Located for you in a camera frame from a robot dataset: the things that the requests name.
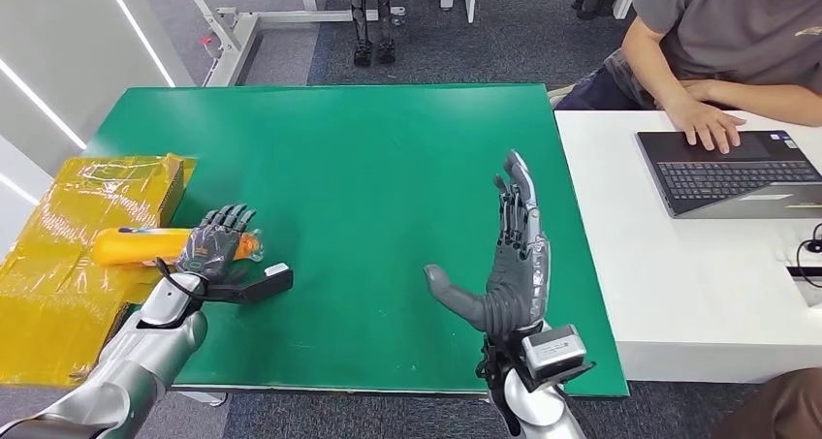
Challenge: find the white metal stand frame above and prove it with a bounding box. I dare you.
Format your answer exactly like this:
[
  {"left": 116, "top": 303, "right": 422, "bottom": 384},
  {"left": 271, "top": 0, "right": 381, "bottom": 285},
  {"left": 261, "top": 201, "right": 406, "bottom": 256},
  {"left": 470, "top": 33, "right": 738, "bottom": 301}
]
[{"left": 163, "top": 0, "right": 407, "bottom": 89}]

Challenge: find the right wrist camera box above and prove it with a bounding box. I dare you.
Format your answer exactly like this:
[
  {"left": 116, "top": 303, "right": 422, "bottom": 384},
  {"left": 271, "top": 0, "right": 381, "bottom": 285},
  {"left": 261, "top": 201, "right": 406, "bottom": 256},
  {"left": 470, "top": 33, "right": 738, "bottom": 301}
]
[{"left": 520, "top": 324, "right": 596, "bottom": 384}]

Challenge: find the black cable on desk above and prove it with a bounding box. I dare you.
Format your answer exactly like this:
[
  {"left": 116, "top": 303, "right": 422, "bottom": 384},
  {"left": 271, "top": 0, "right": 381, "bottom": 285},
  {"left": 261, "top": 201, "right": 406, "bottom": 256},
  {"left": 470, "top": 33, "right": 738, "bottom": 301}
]
[{"left": 795, "top": 222, "right": 822, "bottom": 290}]

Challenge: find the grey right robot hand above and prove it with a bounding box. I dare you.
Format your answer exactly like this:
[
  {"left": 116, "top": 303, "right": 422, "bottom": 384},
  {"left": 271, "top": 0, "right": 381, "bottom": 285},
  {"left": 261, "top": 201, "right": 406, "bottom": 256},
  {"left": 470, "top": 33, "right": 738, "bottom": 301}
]
[{"left": 424, "top": 150, "right": 553, "bottom": 342}]

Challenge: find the white desk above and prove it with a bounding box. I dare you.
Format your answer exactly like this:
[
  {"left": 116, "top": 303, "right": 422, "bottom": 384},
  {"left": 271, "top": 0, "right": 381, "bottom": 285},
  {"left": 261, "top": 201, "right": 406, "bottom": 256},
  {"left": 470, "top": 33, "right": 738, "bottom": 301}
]
[{"left": 554, "top": 110, "right": 822, "bottom": 386}]

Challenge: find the dark grey laptop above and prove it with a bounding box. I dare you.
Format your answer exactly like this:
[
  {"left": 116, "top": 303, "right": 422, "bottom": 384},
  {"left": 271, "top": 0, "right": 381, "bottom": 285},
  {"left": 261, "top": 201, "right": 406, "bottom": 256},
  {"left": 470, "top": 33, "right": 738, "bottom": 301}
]
[{"left": 635, "top": 130, "right": 822, "bottom": 221}]

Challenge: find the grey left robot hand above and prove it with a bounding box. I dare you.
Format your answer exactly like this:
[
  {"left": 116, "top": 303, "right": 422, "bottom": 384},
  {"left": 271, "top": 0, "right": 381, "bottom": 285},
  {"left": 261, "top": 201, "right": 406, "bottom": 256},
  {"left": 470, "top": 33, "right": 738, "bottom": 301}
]
[{"left": 174, "top": 204, "right": 258, "bottom": 282}]

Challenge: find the person's right hand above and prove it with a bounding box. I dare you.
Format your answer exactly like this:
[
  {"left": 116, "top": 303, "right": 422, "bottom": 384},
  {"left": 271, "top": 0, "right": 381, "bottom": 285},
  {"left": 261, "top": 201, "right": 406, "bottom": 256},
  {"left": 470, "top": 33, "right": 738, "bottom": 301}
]
[{"left": 663, "top": 95, "right": 748, "bottom": 155}]

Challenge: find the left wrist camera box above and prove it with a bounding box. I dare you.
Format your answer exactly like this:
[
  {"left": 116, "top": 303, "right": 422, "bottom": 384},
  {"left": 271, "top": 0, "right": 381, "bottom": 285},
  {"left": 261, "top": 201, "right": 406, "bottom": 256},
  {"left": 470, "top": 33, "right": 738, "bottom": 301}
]
[{"left": 205, "top": 263, "right": 295, "bottom": 306}]

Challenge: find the orange plastic bottle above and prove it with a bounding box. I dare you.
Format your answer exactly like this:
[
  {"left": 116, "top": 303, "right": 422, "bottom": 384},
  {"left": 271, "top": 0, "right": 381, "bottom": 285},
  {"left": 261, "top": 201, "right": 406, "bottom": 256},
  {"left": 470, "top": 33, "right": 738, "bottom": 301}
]
[{"left": 91, "top": 226, "right": 265, "bottom": 268}]

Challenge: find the black robot leg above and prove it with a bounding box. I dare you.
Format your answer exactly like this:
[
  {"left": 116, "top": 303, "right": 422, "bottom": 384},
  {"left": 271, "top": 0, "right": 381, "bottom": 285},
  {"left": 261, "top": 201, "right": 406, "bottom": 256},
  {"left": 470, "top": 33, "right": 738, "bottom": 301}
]
[
  {"left": 374, "top": 0, "right": 398, "bottom": 66},
  {"left": 343, "top": 0, "right": 375, "bottom": 69}
]

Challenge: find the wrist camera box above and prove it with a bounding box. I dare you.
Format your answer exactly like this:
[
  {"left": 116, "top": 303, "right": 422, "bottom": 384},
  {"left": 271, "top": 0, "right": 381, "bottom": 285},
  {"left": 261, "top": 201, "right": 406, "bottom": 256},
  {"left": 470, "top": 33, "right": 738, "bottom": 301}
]
[
  {"left": 205, "top": 263, "right": 295, "bottom": 306},
  {"left": 520, "top": 324, "right": 596, "bottom": 384}
]

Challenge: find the brown rounded object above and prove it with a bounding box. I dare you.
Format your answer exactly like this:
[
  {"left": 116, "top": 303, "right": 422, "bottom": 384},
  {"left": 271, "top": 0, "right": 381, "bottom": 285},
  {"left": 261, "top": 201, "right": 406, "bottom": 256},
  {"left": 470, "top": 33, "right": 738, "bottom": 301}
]
[{"left": 709, "top": 368, "right": 822, "bottom": 439}]

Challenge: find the yellow taped cardboard box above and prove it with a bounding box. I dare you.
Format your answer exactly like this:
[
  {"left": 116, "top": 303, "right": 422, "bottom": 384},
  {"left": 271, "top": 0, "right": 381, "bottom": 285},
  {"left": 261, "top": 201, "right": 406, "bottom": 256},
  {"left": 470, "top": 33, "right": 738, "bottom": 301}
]
[{"left": 0, "top": 153, "right": 198, "bottom": 387}]

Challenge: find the thick black wrist cable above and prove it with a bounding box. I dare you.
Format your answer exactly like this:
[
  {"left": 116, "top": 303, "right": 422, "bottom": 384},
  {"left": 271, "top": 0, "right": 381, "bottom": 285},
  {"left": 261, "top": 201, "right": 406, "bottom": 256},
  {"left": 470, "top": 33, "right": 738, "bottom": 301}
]
[{"left": 153, "top": 257, "right": 210, "bottom": 298}]

